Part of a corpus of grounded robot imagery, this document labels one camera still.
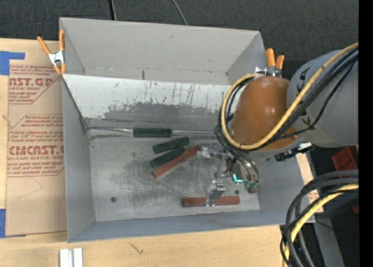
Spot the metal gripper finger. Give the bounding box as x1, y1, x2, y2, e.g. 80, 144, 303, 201
198, 145, 221, 159
205, 180, 227, 208

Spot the brown cardboard board red print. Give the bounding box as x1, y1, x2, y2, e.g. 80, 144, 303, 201
0, 37, 68, 238

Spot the red-brown flat block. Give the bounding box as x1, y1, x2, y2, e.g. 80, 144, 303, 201
182, 196, 241, 209
151, 145, 202, 181

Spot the grey metal bin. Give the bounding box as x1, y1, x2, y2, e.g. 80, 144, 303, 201
59, 17, 304, 244

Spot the dark green flat block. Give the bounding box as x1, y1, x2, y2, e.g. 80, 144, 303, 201
152, 136, 191, 154
133, 127, 173, 139
149, 146, 187, 169

